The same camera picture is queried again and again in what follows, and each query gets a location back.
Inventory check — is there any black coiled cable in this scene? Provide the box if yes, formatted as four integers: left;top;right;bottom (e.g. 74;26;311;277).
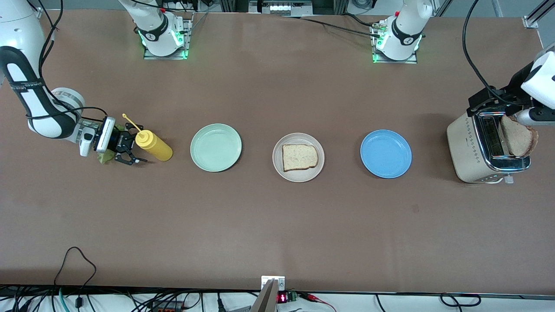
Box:
440;293;482;307

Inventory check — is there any black cable across table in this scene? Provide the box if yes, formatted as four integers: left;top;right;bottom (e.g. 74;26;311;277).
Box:
282;15;382;39

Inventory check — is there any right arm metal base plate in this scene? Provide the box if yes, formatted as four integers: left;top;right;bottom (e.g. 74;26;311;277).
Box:
143;13;193;60

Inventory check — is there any white metal bracket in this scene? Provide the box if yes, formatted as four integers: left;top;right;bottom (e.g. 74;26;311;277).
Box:
261;276;286;292

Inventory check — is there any aluminium frame post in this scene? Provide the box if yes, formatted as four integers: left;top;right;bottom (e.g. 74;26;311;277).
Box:
522;0;555;29

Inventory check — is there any thin black looped cable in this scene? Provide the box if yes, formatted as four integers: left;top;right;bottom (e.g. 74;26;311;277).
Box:
54;247;97;286

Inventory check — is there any beige plate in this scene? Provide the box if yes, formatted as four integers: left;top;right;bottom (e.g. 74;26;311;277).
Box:
272;133;325;183

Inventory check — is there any mint green plate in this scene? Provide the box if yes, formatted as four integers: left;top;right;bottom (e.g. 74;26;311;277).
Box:
190;123;242;172

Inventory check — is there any blue plate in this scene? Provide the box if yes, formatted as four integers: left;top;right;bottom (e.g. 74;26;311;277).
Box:
360;130;412;179

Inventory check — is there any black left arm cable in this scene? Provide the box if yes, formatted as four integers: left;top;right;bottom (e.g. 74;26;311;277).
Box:
462;0;534;105

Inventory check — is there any yellow squeeze bottle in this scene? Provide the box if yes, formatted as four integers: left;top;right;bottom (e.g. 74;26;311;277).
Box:
122;114;173;162

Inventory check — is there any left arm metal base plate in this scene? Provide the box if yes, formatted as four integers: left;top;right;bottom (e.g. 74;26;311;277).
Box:
371;22;418;65

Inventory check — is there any grey aluminium bar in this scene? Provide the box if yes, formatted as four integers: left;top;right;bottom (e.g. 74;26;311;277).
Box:
251;279;279;312

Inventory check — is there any cream and chrome toaster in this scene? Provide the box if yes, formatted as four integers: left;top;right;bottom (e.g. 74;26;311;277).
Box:
447;104;532;185

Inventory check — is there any brown-crusted bread slice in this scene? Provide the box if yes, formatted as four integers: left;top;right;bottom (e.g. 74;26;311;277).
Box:
500;115;539;157

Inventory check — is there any white power box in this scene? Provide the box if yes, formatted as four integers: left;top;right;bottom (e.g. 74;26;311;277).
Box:
249;0;313;16

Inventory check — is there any red clip lead cable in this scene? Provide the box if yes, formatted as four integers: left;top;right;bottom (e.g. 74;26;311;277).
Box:
299;292;338;312

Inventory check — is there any light bread slice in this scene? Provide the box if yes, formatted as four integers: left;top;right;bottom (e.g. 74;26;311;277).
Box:
282;144;319;172

